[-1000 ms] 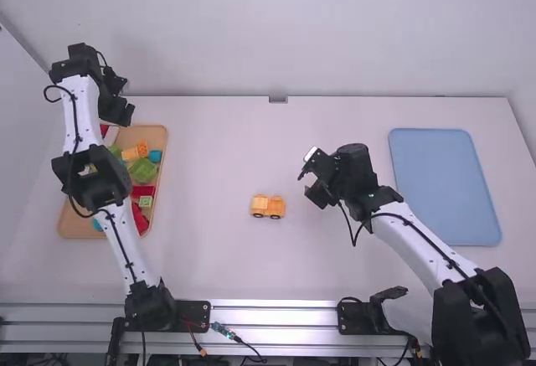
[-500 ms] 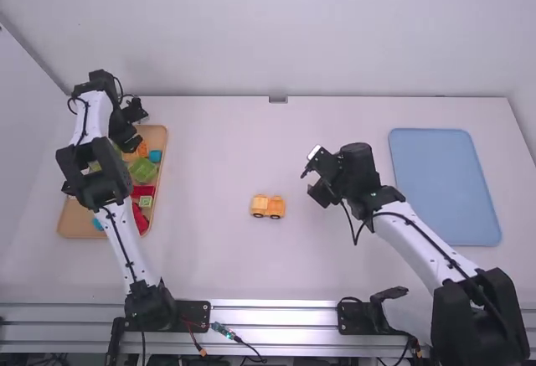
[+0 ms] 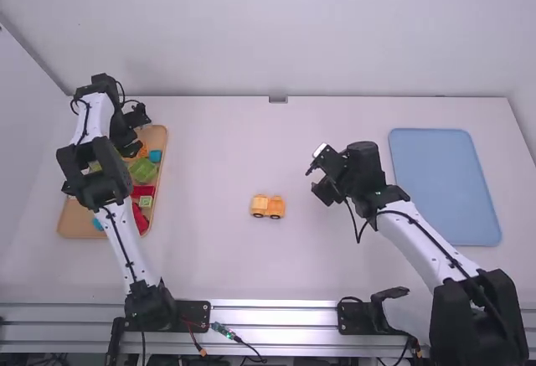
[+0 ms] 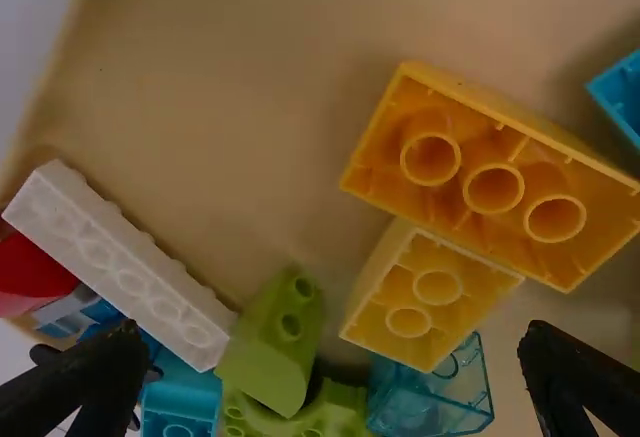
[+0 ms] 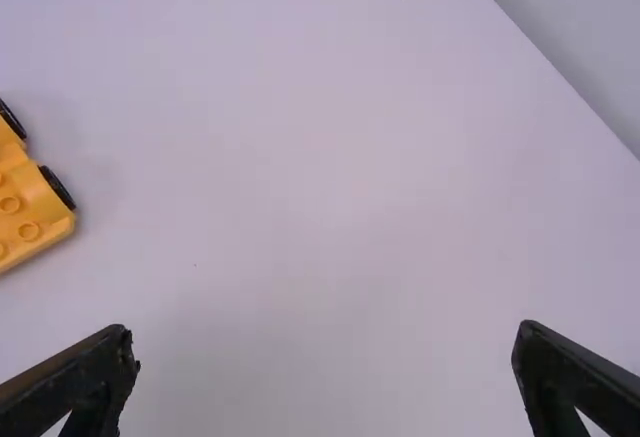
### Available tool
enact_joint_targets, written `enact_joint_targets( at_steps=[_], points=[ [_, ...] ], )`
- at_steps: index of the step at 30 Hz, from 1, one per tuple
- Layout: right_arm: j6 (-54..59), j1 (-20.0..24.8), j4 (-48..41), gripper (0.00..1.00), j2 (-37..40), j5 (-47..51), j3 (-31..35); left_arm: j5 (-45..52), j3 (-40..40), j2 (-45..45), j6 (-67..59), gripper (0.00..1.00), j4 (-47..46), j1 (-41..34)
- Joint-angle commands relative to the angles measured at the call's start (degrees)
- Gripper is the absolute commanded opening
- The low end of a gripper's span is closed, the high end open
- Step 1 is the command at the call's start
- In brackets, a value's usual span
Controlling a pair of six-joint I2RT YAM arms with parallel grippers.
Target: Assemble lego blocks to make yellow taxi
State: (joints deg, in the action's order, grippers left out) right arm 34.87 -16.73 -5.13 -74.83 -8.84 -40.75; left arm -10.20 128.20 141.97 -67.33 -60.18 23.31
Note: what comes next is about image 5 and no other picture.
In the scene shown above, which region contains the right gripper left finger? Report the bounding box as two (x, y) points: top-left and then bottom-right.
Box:
(0, 324), (142, 437)

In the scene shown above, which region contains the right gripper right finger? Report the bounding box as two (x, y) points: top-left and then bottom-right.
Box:
(510, 319), (640, 437)

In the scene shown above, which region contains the yellow toy car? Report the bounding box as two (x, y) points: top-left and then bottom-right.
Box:
(0, 98), (79, 276)

